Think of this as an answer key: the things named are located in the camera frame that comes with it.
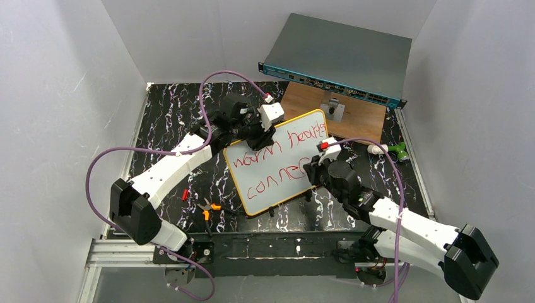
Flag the wooden board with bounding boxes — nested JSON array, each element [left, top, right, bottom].
[[281, 82, 387, 142]]

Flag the red marker cap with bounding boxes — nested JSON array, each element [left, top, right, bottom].
[[181, 189, 189, 201]]

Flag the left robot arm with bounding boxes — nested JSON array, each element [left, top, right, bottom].
[[109, 93, 285, 252]]

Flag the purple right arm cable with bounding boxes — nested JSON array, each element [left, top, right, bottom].
[[327, 138, 411, 303]]

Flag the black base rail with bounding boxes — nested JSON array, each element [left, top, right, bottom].
[[150, 230, 398, 280]]

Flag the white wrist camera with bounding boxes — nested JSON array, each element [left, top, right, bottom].
[[259, 94, 285, 132], [317, 137, 341, 165]]

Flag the orange handled pliers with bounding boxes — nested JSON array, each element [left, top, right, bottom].
[[197, 198, 237, 237]]

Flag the grey network switch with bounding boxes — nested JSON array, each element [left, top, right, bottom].
[[258, 13, 412, 109]]

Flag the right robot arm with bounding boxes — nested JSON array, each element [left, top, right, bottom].
[[303, 156, 500, 300]]

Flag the aluminium frame rail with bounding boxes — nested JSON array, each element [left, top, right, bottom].
[[77, 238, 475, 303]]

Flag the metal bracket on board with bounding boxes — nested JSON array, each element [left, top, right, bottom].
[[320, 91, 345, 122]]

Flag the black whiteboard clip right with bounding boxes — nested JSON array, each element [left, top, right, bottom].
[[303, 189, 314, 202]]

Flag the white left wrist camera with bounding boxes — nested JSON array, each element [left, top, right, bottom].
[[259, 94, 285, 132]]

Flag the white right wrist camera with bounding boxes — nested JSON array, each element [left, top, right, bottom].
[[317, 137, 341, 165]]

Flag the white and green pipe fitting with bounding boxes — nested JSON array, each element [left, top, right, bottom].
[[367, 141, 409, 162]]

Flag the orange framed whiteboard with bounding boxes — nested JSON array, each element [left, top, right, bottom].
[[223, 109, 328, 216]]

